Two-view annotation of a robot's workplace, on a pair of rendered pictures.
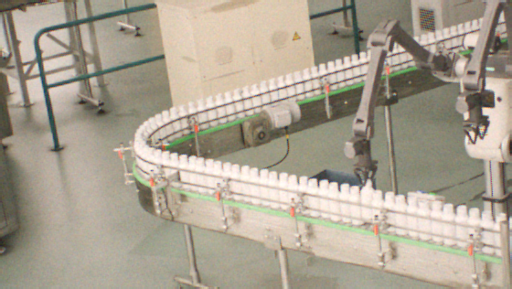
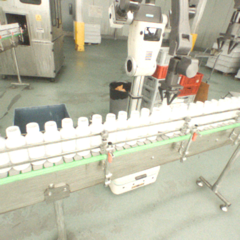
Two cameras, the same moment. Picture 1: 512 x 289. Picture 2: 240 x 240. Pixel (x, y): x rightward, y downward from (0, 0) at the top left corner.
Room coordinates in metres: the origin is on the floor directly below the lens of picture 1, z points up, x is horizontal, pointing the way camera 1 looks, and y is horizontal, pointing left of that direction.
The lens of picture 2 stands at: (4.38, 0.43, 1.52)
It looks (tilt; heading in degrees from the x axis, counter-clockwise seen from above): 31 degrees down; 289
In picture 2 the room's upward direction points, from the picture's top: 7 degrees clockwise
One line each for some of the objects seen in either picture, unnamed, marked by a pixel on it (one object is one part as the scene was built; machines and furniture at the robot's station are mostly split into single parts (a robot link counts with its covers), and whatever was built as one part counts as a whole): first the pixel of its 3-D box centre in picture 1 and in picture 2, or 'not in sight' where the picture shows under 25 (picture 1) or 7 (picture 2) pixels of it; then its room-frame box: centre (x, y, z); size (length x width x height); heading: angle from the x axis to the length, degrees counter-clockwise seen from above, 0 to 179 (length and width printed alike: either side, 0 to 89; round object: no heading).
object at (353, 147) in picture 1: (357, 141); (184, 58); (4.40, -0.34, 1.40); 0.12 x 0.09 x 0.12; 136
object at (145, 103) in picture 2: not in sight; (155, 101); (4.76, -2.86, 0.11); 0.61 x 0.41 x 0.22; 53
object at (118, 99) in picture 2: not in sight; (122, 105); (5.15, -1.89, 0.32); 0.45 x 0.45 x 0.64
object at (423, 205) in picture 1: (425, 219); (203, 115); (4.22, -0.56, 1.08); 0.06 x 0.06 x 0.17
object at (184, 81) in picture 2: not in sight; (184, 77); (4.36, -3.45, 0.55); 0.61 x 0.41 x 0.22; 50
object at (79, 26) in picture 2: not in sight; (79, 36); (9.02, -6.57, 0.55); 0.40 x 0.40 x 1.10; 47
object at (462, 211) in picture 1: (463, 226); (222, 111); (4.10, -0.70, 1.08); 0.06 x 0.06 x 0.17
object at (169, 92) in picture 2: (365, 175); (168, 94); (4.42, -0.35, 1.23); 0.07 x 0.07 x 0.09; 47
